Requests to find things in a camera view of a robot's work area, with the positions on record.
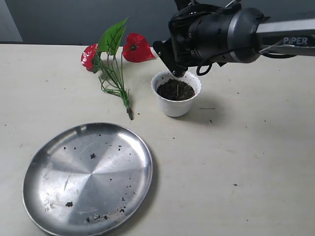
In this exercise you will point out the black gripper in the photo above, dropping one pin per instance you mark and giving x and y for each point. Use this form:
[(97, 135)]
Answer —
[(175, 52)]

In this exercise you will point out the artificial red flower stem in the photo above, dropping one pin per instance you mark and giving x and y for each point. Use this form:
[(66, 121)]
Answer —
[(103, 58)]

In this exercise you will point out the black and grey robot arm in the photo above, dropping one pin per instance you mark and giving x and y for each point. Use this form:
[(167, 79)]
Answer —
[(204, 34)]

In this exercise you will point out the white scalloped plastic pot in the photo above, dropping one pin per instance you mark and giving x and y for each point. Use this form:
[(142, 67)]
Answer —
[(173, 108)]

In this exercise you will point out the round stainless steel plate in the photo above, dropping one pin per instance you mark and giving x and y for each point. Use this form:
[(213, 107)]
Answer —
[(87, 180)]

